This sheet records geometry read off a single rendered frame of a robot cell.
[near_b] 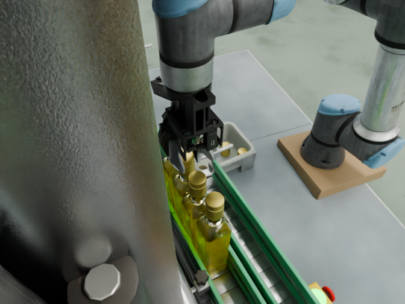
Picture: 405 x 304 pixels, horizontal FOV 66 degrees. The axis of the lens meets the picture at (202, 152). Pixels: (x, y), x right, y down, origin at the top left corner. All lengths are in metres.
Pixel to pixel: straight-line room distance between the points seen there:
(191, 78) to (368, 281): 0.79
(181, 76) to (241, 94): 1.03
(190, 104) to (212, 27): 0.11
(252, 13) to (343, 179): 0.80
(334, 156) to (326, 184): 0.10
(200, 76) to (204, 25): 0.07
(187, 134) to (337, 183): 0.72
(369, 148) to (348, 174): 0.21
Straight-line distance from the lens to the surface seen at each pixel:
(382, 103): 0.87
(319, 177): 1.10
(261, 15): 0.44
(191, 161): 0.61
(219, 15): 0.40
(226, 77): 1.53
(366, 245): 1.08
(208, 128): 0.47
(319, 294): 0.85
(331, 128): 1.03
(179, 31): 0.39
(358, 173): 1.17
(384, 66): 0.81
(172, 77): 0.43
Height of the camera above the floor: 1.62
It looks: 48 degrees down
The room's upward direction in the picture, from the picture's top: straight up
